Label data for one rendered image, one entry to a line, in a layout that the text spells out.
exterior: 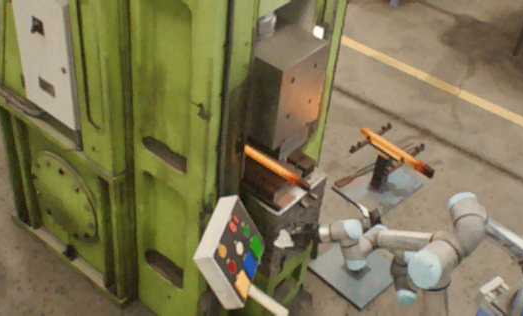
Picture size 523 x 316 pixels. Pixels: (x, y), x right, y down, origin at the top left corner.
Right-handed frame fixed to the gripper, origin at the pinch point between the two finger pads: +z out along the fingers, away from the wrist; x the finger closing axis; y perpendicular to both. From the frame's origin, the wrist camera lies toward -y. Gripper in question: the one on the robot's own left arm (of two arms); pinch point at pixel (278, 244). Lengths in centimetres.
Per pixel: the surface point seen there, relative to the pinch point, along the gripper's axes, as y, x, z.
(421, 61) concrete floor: -116, -327, 9
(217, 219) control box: 22.6, 6.3, 14.9
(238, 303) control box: -3.0, 26.9, 11.4
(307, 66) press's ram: 50, -46, -23
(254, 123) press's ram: 36, -35, 4
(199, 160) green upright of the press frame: 37.5, -14.5, 23.1
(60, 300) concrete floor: -35, -19, 151
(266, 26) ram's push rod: 69, -51, -12
